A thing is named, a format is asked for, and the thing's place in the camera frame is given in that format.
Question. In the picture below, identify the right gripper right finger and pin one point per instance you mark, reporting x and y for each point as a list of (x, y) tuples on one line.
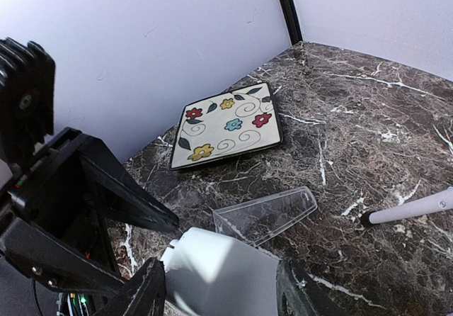
[(298, 294)]

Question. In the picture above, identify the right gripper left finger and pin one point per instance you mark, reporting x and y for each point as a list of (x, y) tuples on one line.
[(143, 295)]

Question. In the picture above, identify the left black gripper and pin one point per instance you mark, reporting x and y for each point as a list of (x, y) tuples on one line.
[(50, 229)]

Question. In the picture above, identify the white metronome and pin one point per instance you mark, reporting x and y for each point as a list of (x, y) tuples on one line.
[(212, 274)]

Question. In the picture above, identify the clear metronome cover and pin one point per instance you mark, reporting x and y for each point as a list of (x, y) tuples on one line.
[(256, 222)]

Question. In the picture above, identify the white music stand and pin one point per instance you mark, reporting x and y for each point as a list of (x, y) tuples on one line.
[(434, 203)]

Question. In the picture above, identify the floral square plate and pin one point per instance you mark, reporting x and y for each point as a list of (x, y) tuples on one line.
[(226, 125)]

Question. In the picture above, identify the left black frame post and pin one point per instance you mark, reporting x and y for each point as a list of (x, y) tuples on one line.
[(292, 22)]

